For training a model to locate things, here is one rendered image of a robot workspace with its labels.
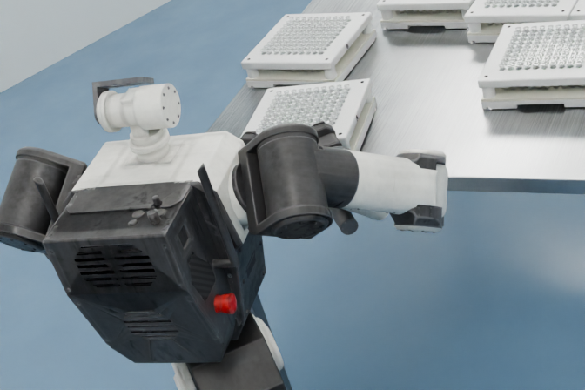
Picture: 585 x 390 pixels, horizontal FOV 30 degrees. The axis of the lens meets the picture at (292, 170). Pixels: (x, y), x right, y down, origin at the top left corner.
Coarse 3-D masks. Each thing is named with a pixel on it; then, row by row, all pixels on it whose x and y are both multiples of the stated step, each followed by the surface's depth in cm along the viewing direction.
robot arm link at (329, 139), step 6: (312, 126) 216; (318, 126) 215; (324, 126) 214; (330, 126) 216; (318, 132) 214; (324, 132) 215; (330, 132) 215; (324, 138) 214; (330, 138) 213; (336, 138) 213; (318, 144) 213; (324, 144) 212; (330, 144) 212; (336, 144) 212
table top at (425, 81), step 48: (336, 0) 295; (384, 48) 264; (432, 48) 258; (480, 48) 252; (240, 96) 263; (384, 96) 245; (432, 96) 239; (480, 96) 234; (384, 144) 228; (432, 144) 223; (480, 144) 218; (528, 144) 214; (576, 144) 210; (528, 192) 207; (576, 192) 202
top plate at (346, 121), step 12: (312, 84) 242; (324, 84) 241; (336, 84) 239; (360, 84) 236; (264, 96) 244; (348, 96) 233; (360, 96) 232; (264, 108) 239; (288, 108) 236; (348, 108) 229; (360, 108) 230; (252, 120) 235; (336, 120) 226; (348, 120) 224; (336, 132) 221; (348, 132) 221
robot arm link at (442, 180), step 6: (438, 168) 175; (444, 168) 177; (438, 174) 175; (444, 174) 177; (438, 180) 175; (444, 180) 177; (438, 186) 175; (444, 186) 177; (438, 192) 175; (444, 192) 177; (438, 198) 175; (444, 198) 178; (438, 204) 175; (444, 204) 178; (444, 210) 178
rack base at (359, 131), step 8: (368, 104) 238; (376, 104) 241; (368, 112) 235; (360, 120) 233; (368, 120) 234; (360, 128) 230; (352, 136) 228; (360, 136) 228; (352, 144) 225; (360, 144) 228
